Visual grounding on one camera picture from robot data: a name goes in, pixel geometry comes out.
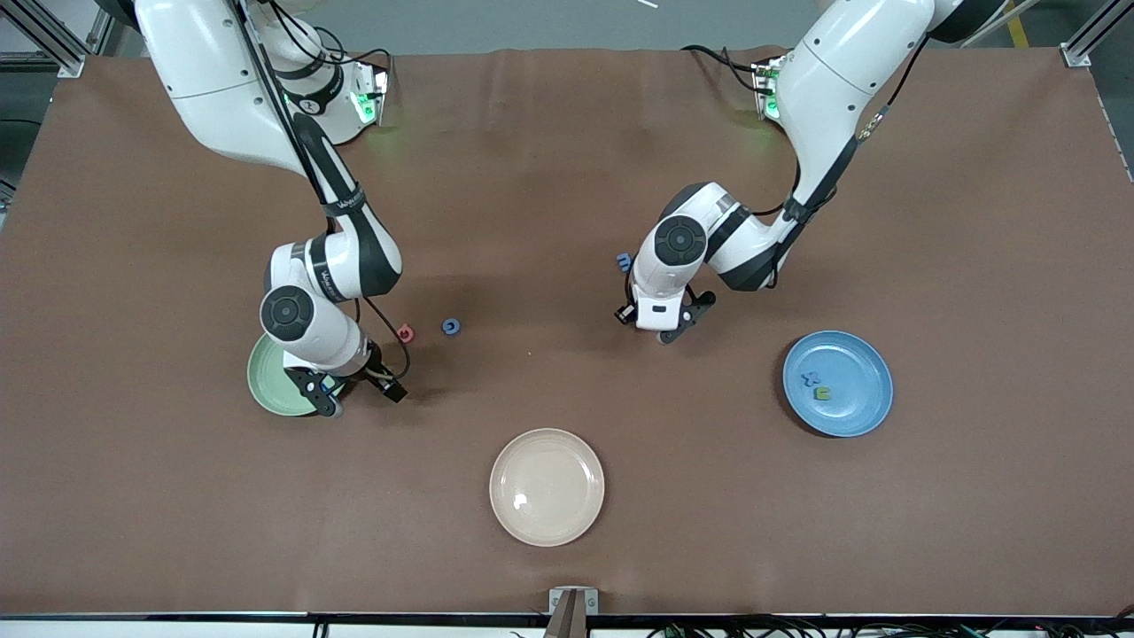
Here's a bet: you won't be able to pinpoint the brown table cover mat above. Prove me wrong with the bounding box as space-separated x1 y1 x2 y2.
0 46 1134 619

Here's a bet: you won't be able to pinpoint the beige plate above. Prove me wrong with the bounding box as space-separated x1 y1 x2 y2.
489 428 606 548

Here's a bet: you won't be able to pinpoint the light green plate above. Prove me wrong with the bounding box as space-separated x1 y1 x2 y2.
246 332 346 417

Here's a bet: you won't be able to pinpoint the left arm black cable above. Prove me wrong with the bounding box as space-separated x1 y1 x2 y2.
620 35 931 311

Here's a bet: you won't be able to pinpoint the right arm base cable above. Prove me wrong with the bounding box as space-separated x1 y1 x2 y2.
310 25 395 98

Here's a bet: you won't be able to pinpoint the black table edge rail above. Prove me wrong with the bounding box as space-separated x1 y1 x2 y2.
0 610 1134 623

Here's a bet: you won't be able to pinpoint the blue plate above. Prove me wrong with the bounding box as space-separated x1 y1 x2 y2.
781 331 894 438

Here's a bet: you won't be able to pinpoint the grey metal mounting bracket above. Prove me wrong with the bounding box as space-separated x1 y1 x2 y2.
542 587 600 638

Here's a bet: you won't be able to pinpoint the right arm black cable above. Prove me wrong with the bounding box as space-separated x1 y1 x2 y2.
226 0 413 384

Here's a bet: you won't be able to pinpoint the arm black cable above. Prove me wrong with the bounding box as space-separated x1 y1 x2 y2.
620 35 931 311
226 0 413 384

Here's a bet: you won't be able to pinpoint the tangled black cables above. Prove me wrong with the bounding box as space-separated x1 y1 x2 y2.
647 619 1134 638

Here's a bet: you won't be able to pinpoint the left arm base cable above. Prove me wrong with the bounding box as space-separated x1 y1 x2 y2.
680 43 772 94

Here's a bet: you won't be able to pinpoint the aluminium frame strut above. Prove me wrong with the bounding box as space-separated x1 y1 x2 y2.
0 0 120 79
1060 0 1134 67

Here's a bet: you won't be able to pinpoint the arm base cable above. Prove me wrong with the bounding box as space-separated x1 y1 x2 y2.
680 43 772 94
310 25 395 98

